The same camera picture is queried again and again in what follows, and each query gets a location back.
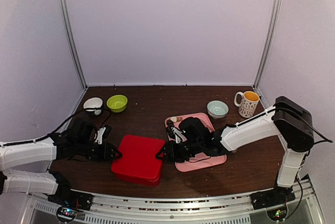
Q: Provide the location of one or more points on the aluminium frame post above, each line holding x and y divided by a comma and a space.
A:
268, 41
71, 43

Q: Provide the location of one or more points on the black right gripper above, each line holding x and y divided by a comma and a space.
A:
171, 153

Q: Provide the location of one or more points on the white floral mug yellow inside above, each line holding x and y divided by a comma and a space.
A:
247, 103

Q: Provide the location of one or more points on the aluminium frame post left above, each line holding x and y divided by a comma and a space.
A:
71, 43

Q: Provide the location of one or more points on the red tin lid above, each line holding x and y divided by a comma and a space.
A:
138, 156

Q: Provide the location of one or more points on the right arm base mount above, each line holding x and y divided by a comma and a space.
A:
271, 198

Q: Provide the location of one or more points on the dark chocolate tray left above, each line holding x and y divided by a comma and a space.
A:
170, 123

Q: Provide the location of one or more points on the aluminium frame post right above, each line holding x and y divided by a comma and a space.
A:
268, 41

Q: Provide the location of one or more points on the white ceramic bowl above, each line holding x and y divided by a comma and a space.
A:
93, 106

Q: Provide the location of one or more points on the pink plastic tray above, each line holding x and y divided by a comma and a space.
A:
200, 161

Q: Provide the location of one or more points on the green plastic bowl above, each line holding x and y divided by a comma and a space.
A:
117, 103

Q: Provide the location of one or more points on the light blue ceramic bowl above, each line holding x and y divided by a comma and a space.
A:
217, 109

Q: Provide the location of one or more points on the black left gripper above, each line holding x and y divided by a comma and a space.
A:
105, 155

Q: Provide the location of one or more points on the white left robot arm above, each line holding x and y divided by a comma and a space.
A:
27, 152

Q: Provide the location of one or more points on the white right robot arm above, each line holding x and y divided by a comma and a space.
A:
285, 118

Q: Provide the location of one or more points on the aluminium front rail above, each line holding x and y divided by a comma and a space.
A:
236, 208

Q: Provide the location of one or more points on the red tin box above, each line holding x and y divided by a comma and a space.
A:
141, 179

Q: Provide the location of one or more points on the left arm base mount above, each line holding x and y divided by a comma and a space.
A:
74, 200

